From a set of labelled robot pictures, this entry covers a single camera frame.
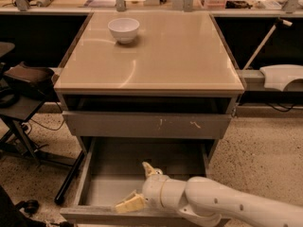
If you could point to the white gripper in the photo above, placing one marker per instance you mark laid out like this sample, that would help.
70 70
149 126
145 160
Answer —
151 187

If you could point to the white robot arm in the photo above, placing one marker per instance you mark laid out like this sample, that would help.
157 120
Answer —
205 202

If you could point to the open middle drawer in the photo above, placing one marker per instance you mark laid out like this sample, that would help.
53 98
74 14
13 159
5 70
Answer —
113 170

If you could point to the closed top drawer front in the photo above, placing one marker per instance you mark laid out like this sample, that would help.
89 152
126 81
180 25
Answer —
147 125

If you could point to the grey drawer cabinet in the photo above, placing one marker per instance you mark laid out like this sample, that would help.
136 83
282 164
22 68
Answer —
177 63

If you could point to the black caster wheel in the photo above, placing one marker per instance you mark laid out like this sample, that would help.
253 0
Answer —
31 206

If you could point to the black office chair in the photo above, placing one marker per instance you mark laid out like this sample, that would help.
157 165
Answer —
24 90

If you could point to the white ceramic bowl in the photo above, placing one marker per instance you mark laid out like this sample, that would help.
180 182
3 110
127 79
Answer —
124 30

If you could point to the white curved plastic cover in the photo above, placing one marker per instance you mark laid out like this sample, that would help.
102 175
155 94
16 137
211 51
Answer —
280 75

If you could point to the white stick with black tip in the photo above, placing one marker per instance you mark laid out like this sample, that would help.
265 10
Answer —
277 23

